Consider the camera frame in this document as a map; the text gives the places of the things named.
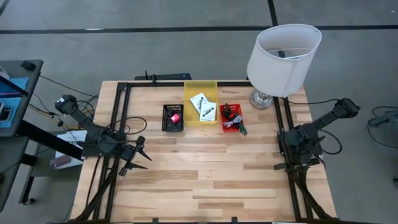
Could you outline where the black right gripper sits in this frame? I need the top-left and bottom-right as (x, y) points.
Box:
(273, 136), (321, 171)

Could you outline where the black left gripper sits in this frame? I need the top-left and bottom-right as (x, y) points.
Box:
(118, 144), (153, 177)

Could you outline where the yellow translucent plastic bin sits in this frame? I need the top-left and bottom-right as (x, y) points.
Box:
(183, 80), (220, 126)

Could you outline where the white USB cable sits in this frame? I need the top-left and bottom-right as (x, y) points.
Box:
(222, 114), (243, 128)

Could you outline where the black cable bundle red strap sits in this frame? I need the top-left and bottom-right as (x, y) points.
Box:
(222, 103), (237, 121)

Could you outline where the white green acer box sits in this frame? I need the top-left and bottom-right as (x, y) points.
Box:
(199, 101), (218, 123)
(190, 91), (208, 115)

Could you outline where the black slotted plastic basket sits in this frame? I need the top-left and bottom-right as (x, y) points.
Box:
(161, 103), (185, 133)

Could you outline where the white paper stack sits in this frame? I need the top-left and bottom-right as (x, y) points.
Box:
(49, 129), (88, 170)

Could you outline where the red slotted plastic basket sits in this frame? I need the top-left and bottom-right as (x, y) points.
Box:
(219, 103), (244, 134)

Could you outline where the black flat device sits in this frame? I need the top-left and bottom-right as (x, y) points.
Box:
(134, 70), (193, 82)

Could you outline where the table lamp white shade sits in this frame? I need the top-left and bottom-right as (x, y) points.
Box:
(246, 24), (323, 111)

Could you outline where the black floor stand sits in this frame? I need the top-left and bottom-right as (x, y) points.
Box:
(368, 106), (398, 149)

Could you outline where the grey side desk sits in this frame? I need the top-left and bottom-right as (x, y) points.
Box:
(0, 58), (44, 212)

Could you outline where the blue mat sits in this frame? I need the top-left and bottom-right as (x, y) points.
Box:
(0, 77), (29, 128)

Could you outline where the smartphone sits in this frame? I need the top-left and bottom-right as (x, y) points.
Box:
(0, 105), (12, 123)

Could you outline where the black computer mouse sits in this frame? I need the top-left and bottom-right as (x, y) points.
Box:
(20, 60), (37, 71)

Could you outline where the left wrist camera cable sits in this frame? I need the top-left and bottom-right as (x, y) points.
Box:
(107, 116), (148, 136)

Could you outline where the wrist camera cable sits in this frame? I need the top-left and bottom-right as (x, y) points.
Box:
(107, 116), (148, 136)
(287, 98), (343, 156)

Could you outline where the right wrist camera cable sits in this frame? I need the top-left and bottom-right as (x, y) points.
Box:
(287, 98), (343, 156)

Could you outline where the black metal table frame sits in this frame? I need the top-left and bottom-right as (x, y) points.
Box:
(70, 80), (340, 224)

